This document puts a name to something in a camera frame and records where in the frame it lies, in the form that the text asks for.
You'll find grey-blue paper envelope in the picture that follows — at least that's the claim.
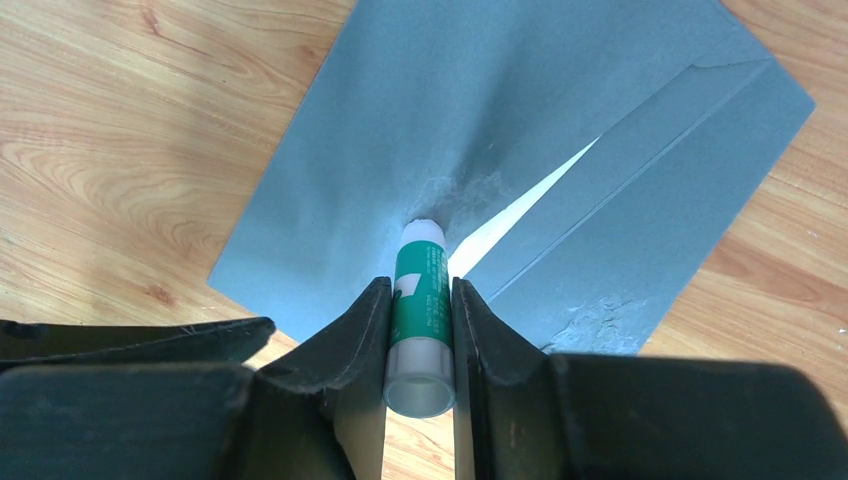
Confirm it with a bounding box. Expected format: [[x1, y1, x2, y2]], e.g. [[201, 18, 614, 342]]
[[208, 1, 815, 354]]

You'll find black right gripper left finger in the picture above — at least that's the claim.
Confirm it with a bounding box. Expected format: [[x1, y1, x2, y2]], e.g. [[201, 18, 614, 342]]
[[1, 277, 392, 479]]

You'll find white letter paper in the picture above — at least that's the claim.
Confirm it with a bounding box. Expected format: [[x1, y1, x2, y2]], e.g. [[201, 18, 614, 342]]
[[448, 137, 599, 278]]

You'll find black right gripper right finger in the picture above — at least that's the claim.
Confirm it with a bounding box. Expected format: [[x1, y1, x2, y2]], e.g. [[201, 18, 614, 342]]
[[451, 279, 847, 479]]

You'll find green white glue stick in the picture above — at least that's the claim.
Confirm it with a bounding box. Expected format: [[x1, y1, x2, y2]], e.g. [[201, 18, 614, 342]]
[[383, 219, 456, 419]]

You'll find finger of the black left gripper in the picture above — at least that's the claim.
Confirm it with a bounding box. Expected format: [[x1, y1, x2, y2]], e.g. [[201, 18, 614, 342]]
[[1, 317, 276, 371]]

